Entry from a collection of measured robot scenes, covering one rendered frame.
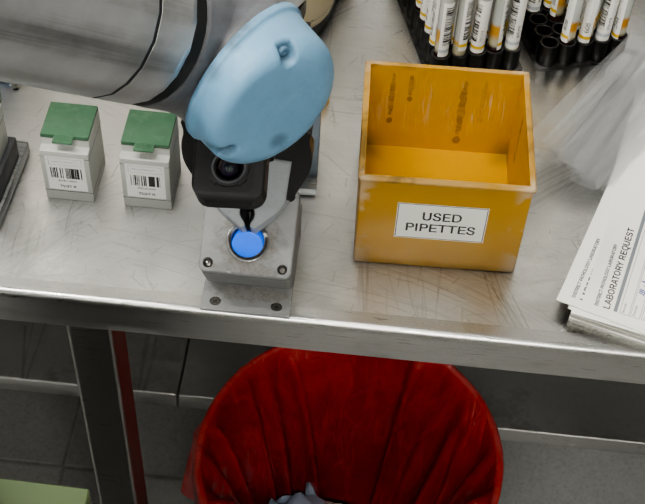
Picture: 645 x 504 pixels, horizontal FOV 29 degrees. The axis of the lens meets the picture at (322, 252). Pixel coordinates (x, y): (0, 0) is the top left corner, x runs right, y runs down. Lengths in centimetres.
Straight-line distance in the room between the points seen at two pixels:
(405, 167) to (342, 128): 8
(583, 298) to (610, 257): 5
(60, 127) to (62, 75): 50
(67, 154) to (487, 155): 36
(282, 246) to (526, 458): 108
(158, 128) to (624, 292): 39
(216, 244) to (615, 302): 31
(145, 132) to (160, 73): 46
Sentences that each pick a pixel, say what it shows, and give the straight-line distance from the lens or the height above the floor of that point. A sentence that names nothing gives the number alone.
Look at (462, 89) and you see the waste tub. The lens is 105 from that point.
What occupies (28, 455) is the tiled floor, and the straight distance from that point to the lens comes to 196.
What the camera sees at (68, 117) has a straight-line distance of 104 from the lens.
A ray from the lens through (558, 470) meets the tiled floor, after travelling 196.
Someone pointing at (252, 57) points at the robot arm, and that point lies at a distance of 56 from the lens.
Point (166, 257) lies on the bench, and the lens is 101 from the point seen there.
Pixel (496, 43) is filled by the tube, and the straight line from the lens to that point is 117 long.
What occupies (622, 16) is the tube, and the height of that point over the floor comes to 93.
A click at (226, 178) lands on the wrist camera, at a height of 109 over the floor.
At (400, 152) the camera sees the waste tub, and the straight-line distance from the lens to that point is 109.
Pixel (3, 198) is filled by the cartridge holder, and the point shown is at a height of 89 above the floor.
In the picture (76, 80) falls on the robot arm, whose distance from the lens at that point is 54.
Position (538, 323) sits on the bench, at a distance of 100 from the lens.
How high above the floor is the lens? 165
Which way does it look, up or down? 50 degrees down
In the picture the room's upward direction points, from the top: 4 degrees clockwise
